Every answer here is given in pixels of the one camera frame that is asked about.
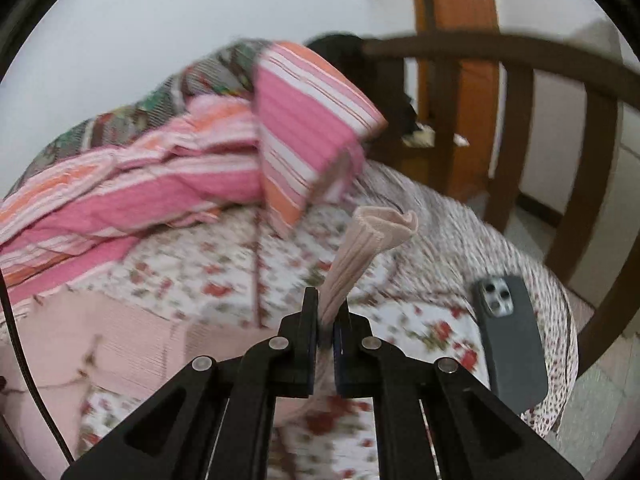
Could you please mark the black smartphone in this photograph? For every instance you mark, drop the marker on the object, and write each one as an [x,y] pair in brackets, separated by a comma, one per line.
[511,340]

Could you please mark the pink striped quilt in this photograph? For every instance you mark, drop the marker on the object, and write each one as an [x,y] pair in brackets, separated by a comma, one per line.
[258,122]

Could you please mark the pink knit sweater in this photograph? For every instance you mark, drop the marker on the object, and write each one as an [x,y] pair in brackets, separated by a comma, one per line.
[94,358]

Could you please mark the floral bed sheet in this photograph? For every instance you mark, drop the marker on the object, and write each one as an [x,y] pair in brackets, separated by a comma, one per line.
[237,272]

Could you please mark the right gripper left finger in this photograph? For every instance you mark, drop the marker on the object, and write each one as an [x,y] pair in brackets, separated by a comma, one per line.
[212,420]

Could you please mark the black garment on footboard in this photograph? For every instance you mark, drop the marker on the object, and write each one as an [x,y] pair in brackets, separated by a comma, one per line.
[383,82]

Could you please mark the orange wooden door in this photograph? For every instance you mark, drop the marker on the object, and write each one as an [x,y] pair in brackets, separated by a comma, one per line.
[478,90]

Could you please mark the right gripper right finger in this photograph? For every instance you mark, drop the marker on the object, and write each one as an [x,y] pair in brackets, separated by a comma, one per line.
[436,420]

